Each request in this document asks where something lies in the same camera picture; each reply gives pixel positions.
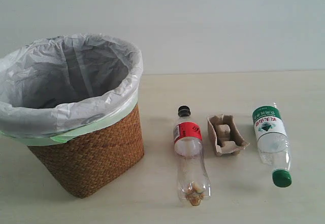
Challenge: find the clear bottle green cap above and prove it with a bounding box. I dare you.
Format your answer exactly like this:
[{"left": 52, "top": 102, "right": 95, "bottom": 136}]
[{"left": 252, "top": 103, "right": 292, "bottom": 188}]

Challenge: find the brown woven wicker trash basket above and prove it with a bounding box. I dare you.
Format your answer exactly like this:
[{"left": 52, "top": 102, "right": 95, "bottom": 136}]
[{"left": 29, "top": 106, "right": 144, "bottom": 198}]

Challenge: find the green tape band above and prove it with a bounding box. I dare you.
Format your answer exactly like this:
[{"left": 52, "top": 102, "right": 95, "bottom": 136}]
[{"left": 1, "top": 93, "right": 138, "bottom": 146}]

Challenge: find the brown cardboard pulp tray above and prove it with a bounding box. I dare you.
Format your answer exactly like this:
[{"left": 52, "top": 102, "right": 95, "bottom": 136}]
[{"left": 207, "top": 114, "right": 249, "bottom": 156}]

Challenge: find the clear bottle red label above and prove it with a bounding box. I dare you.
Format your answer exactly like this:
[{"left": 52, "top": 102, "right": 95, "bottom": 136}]
[{"left": 173, "top": 105, "right": 211, "bottom": 206}]

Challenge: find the white plastic bin liner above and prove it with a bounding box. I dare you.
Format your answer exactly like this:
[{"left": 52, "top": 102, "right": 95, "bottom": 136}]
[{"left": 1, "top": 34, "right": 143, "bottom": 138}]

